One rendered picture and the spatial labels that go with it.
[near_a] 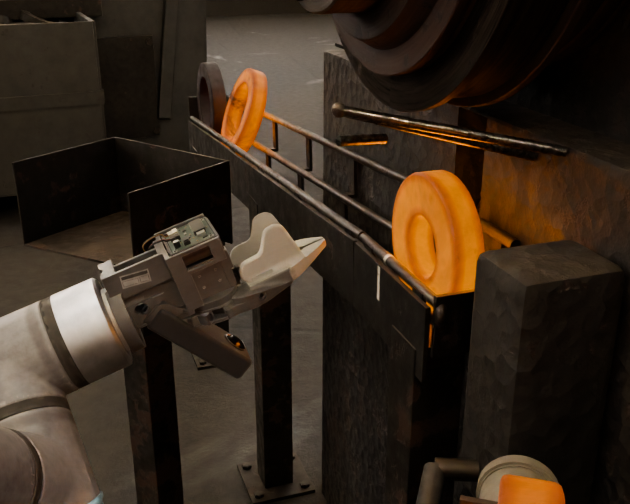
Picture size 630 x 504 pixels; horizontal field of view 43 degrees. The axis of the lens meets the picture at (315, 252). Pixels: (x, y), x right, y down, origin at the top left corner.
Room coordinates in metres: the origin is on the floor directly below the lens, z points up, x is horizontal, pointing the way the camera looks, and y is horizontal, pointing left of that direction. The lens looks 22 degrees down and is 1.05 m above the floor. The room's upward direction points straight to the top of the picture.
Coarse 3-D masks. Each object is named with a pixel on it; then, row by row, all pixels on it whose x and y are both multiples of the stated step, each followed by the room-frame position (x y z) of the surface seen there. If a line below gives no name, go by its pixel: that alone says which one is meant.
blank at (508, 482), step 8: (504, 480) 0.34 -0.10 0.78; (512, 480) 0.34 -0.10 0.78; (520, 480) 0.34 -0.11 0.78; (528, 480) 0.34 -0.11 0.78; (536, 480) 0.35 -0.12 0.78; (544, 480) 0.35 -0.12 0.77; (504, 488) 0.33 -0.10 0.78; (512, 488) 0.33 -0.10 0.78; (520, 488) 0.33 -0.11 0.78; (528, 488) 0.33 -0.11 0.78; (536, 488) 0.33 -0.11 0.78; (544, 488) 0.33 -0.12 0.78; (552, 488) 0.33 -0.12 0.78; (560, 488) 0.34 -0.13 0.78; (504, 496) 0.32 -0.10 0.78; (512, 496) 0.32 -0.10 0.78; (520, 496) 0.32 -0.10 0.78; (528, 496) 0.32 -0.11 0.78; (536, 496) 0.32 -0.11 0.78; (544, 496) 0.32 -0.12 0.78; (552, 496) 0.32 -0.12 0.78; (560, 496) 0.33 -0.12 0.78
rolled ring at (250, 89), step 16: (240, 80) 1.71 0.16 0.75; (256, 80) 1.62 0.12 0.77; (240, 96) 1.72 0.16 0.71; (256, 96) 1.59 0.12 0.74; (240, 112) 1.72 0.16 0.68; (256, 112) 1.58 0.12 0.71; (224, 128) 1.70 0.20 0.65; (240, 128) 1.59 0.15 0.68; (256, 128) 1.58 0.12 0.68; (224, 144) 1.66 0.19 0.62; (240, 144) 1.58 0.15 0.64
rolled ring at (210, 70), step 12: (204, 72) 1.82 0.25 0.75; (216, 72) 1.80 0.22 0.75; (204, 84) 1.89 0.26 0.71; (216, 84) 1.78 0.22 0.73; (204, 96) 1.90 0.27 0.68; (216, 96) 1.76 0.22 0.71; (204, 108) 1.90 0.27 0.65; (216, 108) 1.76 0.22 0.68; (204, 120) 1.88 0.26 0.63; (216, 120) 1.76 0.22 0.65
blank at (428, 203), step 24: (408, 192) 0.81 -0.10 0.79; (432, 192) 0.76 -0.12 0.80; (456, 192) 0.75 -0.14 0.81; (408, 216) 0.81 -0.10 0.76; (432, 216) 0.76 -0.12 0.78; (456, 216) 0.72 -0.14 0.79; (408, 240) 0.81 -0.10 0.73; (432, 240) 0.82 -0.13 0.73; (456, 240) 0.71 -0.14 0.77; (480, 240) 0.72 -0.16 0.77; (408, 264) 0.80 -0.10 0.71; (432, 264) 0.80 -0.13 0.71; (456, 264) 0.70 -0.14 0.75; (432, 288) 0.75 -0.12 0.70; (456, 288) 0.71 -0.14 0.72
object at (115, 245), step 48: (96, 144) 1.30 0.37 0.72; (144, 144) 1.29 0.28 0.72; (48, 192) 1.22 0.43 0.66; (96, 192) 1.29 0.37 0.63; (144, 192) 1.04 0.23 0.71; (192, 192) 1.12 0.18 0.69; (48, 240) 1.18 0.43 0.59; (96, 240) 1.16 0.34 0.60; (144, 240) 1.03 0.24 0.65; (144, 336) 1.12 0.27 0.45; (144, 384) 1.13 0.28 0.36; (144, 432) 1.13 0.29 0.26; (144, 480) 1.14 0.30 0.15
